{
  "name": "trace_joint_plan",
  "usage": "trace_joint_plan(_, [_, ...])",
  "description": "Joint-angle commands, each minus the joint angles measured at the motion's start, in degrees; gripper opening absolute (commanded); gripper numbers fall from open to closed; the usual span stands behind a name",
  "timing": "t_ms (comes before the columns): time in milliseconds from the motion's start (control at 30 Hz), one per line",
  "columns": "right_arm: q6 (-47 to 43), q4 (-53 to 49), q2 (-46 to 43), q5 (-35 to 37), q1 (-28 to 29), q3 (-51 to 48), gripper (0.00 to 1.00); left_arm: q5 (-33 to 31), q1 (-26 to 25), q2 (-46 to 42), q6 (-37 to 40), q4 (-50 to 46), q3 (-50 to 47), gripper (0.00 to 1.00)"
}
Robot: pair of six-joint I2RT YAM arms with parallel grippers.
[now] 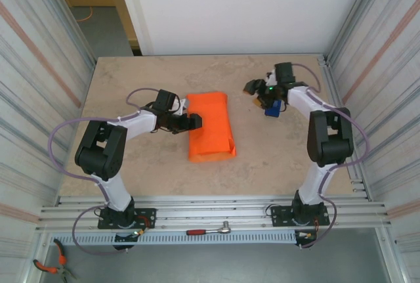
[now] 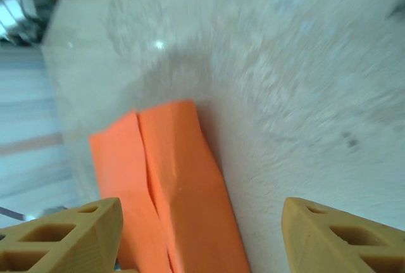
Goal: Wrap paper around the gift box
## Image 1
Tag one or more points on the orange wrapping paper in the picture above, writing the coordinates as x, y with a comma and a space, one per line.
210, 125

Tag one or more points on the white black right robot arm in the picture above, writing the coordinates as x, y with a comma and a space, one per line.
331, 138

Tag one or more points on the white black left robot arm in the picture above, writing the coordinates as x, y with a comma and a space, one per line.
98, 155

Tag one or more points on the blue tape dispenser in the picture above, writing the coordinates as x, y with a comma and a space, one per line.
273, 110

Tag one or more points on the yellow power connector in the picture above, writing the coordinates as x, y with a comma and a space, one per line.
306, 235
141, 231

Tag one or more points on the aluminium side rail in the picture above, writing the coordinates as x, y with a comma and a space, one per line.
330, 79

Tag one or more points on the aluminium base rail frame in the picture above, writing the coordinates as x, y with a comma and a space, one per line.
213, 212

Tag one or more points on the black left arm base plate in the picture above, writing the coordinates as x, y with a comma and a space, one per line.
147, 217

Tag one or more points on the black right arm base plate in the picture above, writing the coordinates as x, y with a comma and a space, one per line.
279, 214

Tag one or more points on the white door frame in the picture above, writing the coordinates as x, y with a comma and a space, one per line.
134, 10

